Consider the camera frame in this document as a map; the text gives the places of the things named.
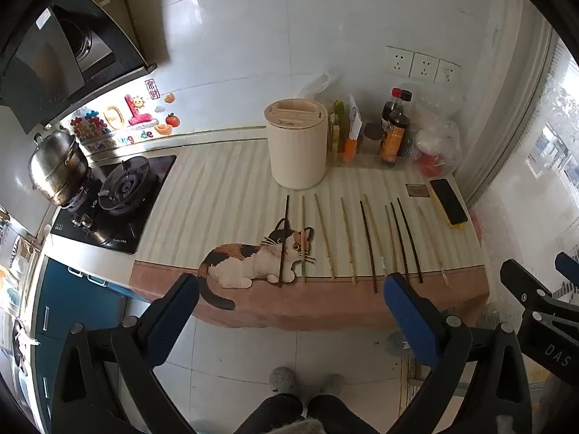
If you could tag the blue kitchen cabinet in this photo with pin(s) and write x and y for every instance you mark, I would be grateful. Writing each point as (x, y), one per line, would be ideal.
(59, 298)

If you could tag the green bottle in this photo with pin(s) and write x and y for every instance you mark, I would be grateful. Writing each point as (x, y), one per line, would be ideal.
(340, 115)

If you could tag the white wall socket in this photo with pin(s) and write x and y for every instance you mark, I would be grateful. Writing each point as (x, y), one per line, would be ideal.
(448, 72)
(424, 67)
(399, 60)

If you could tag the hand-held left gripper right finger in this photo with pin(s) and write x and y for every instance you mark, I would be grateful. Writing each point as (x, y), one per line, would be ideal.
(411, 325)

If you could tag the cream cylindrical chopstick holder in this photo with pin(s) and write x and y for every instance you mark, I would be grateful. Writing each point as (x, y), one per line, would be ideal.
(296, 144)

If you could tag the steel cooking pot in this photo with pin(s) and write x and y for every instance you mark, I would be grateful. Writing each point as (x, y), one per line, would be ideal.
(59, 167)

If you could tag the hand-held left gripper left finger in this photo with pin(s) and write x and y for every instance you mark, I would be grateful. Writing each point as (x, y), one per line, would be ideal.
(173, 321)

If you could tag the striped cat print mat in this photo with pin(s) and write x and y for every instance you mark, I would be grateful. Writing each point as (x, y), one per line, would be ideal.
(226, 181)

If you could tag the dark-lidded glass jar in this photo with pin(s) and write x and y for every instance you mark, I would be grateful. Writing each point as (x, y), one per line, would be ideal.
(372, 140)

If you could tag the black phone in yellow case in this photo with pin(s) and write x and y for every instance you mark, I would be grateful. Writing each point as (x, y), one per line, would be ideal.
(448, 201)

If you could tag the brown wall cabinet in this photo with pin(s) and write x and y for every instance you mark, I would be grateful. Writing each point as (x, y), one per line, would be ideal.
(144, 9)

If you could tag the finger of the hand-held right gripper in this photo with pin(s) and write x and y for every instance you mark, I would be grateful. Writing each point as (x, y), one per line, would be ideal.
(520, 282)
(569, 266)

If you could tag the black gas stove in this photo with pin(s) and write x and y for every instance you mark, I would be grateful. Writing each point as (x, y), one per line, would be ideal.
(117, 230)

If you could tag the red seal wall sticker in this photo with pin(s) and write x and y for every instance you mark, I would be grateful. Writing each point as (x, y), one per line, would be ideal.
(150, 87)

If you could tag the black range hood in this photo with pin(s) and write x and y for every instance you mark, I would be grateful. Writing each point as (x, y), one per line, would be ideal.
(45, 68)

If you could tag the clear plastic bag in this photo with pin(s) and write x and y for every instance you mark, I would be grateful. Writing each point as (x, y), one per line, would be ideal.
(436, 131)

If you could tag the black-capped dark bottle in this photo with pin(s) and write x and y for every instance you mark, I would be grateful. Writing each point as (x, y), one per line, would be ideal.
(406, 99)

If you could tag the red-capped dark bottle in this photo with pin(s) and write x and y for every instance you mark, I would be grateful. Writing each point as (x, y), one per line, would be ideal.
(391, 106)

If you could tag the white-ended bamboo chopstick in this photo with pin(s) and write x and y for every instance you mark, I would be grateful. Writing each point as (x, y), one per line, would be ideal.
(432, 244)
(375, 230)

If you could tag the yellow-green box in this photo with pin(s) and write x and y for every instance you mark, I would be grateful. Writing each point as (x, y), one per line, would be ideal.
(334, 140)

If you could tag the colourful letter wall stickers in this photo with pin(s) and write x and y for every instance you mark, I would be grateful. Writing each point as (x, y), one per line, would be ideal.
(135, 110)

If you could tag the white plastic bag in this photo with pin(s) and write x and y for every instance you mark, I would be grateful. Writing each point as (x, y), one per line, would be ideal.
(319, 88)

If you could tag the small brown card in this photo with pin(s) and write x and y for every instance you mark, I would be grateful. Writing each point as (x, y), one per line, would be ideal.
(417, 190)

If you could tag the soy sauce bottle orange label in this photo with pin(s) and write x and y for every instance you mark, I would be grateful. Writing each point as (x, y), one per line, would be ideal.
(395, 140)

